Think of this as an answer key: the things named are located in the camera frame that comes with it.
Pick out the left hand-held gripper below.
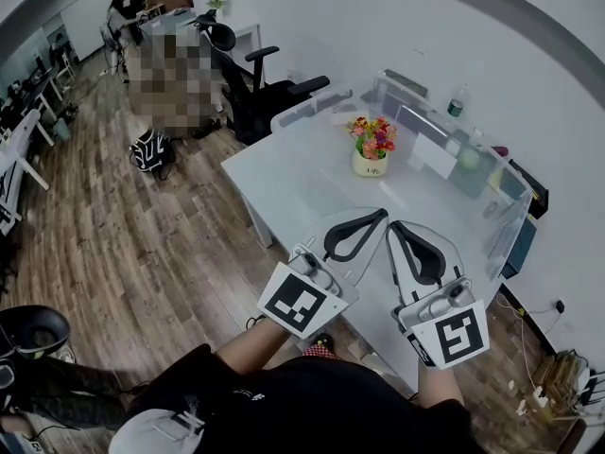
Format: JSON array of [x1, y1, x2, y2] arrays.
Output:
[[257, 207, 389, 340]]

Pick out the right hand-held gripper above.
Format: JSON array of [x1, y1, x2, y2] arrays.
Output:
[[386, 221, 491, 371]]

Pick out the colourful flowers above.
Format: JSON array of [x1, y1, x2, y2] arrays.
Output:
[[346, 115, 398, 178]]

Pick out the clear plastic storage bin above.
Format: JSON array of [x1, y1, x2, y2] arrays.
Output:
[[269, 71, 533, 283]]

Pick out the grey shoulder pack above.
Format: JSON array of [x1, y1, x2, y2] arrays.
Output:
[[109, 407, 207, 454]]

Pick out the person's left forearm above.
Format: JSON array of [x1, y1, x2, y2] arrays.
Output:
[[215, 319, 297, 377]]

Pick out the person's right forearm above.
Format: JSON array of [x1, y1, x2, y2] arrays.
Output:
[[415, 359, 467, 409]]

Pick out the white card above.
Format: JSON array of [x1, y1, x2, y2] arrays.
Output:
[[409, 132, 458, 180]]

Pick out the person's red checked trousers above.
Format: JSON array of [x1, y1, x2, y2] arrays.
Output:
[[302, 340, 341, 361]]

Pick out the black desk tray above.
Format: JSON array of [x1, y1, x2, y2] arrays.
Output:
[[508, 158, 550, 221]]

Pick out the green label water bottle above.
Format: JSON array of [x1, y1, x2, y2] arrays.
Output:
[[446, 82, 473, 118]]

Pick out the black office chair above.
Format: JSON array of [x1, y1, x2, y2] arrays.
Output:
[[195, 14, 331, 147]]

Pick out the person's black shirt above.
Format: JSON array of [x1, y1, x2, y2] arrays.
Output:
[[127, 342, 488, 454]]

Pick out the white router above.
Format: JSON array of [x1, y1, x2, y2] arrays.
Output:
[[576, 366, 605, 410]]

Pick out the black white patterned backpack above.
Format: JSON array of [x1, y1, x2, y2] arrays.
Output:
[[130, 128, 177, 173]]

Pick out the white desk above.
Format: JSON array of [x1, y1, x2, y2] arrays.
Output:
[[233, 21, 262, 78]]

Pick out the white side table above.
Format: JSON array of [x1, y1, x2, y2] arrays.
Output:
[[0, 109, 51, 236]]

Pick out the white floor cable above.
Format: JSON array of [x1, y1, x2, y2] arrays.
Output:
[[495, 293, 540, 394]]

